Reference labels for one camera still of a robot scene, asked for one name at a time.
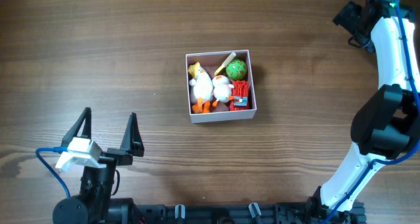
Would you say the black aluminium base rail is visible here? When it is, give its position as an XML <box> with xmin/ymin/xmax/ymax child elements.
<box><xmin>74</xmin><ymin>202</ymin><xmax>366</xmax><ymax>224</ymax></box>

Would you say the white yellow plush duck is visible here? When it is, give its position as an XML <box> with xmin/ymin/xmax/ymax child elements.
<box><xmin>188</xmin><ymin>62</ymin><xmax>214</xmax><ymax>114</ymax></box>

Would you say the green patterned ball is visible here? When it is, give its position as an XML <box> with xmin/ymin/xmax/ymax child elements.
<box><xmin>226</xmin><ymin>58</ymin><xmax>248</xmax><ymax>81</ymax></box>

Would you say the left blue cable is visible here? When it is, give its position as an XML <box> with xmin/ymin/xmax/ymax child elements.
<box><xmin>35</xmin><ymin>146</ymin><xmax>72</xmax><ymax>198</ymax></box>

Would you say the pink white duck figurine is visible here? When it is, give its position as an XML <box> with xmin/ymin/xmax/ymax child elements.
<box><xmin>212</xmin><ymin>75</ymin><xmax>234</xmax><ymax>107</ymax></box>

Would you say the red toy fire truck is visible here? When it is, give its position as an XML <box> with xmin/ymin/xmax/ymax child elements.
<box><xmin>229</xmin><ymin>80</ymin><xmax>249</xmax><ymax>111</ymax></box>

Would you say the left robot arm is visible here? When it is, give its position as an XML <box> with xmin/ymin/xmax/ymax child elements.
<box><xmin>52</xmin><ymin>107</ymin><xmax>146</xmax><ymax>223</ymax></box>

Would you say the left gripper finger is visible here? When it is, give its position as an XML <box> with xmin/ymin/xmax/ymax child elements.
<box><xmin>61</xmin><ymin>107</ymin><xmax>91</xmax><ymax>146</ymax></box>
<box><xmin>120</xmin><ymin>112</ymin><xmax>144</xmax><ymax>157</ymax></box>

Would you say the yellow wooden rattle toy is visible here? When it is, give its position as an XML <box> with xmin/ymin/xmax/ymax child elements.
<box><xmin>214</xmin><ymin>52</ymin><xmax>236</xmax><ymax>76</ymax></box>

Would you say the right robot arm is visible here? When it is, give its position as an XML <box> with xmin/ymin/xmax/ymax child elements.
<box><xmin>304</xmin><ymin>0</ymin><xmax>419</xmax><ymax>223</ymax></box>

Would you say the pink cardboard box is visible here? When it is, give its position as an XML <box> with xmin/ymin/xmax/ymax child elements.
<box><xmin>186</xmin><ymin>50</ymin><xmax>257</xmax><ymax>123</ymax></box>

